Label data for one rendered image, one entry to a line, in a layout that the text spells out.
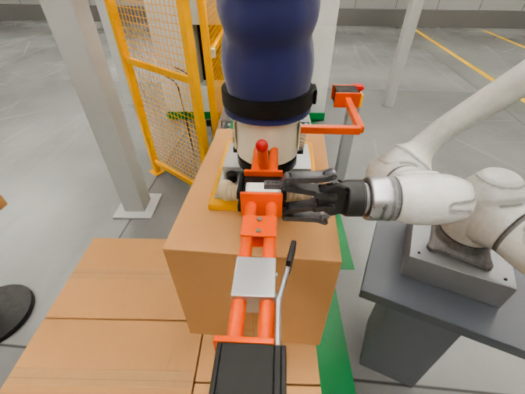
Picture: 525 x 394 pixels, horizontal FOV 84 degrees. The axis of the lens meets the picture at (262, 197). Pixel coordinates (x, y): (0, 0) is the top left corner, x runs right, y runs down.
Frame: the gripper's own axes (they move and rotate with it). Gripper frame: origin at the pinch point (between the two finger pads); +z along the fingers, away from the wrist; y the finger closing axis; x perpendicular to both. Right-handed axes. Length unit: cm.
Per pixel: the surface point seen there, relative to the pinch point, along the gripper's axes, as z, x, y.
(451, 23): -504, 887, 112
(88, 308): 66, 11, 66
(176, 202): 74, 135, 120
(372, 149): -111, 224, 120
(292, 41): -5.5, 17.8, -24.7
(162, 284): 41, 22, 66
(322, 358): -30, 16, 120
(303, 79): -8.5, 19.3, -17.1
